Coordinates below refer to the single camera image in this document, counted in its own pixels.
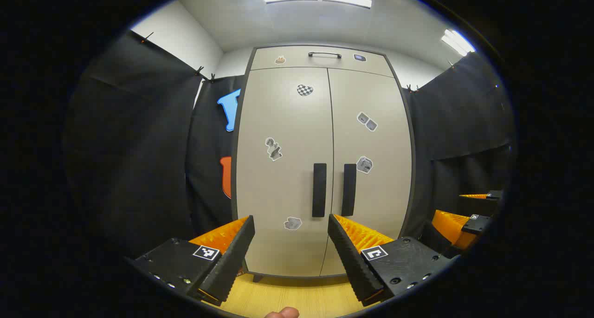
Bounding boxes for beige cabinet door grey stickers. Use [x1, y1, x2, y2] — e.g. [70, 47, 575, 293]
[320, 68, 413, 278]

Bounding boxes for small ceiling light panel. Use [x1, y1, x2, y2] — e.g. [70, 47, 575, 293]
[441, 29, 476, 56]

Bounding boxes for black door handle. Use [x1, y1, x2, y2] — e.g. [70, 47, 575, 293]
[341, 163, 357, 217]
[312, 163, 327, 218]

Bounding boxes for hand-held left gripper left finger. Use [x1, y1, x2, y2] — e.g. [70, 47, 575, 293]
[130, 215, 256, 307]

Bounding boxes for black backdrop cloth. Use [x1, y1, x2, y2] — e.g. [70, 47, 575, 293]
[63, 30, 516, 263]

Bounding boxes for beige double-door shoe cabinet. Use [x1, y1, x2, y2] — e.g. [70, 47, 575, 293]
[231, 44, 417, 283]

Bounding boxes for beige cabinet door checkered sticker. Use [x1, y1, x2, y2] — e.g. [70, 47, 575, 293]
[236, 67, 335, 278]

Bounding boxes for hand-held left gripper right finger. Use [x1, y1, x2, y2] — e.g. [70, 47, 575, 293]
[327, 214, 454, 307]

